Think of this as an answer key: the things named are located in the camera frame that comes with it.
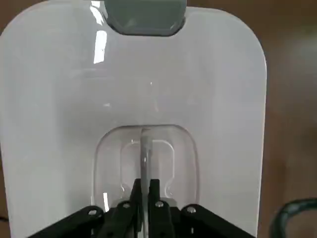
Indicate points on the white bin lid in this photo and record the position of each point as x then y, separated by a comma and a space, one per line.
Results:
173, 86

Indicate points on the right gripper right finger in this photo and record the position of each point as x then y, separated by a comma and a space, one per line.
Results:
168, 220

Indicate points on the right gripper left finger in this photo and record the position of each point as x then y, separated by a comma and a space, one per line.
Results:
116, 220

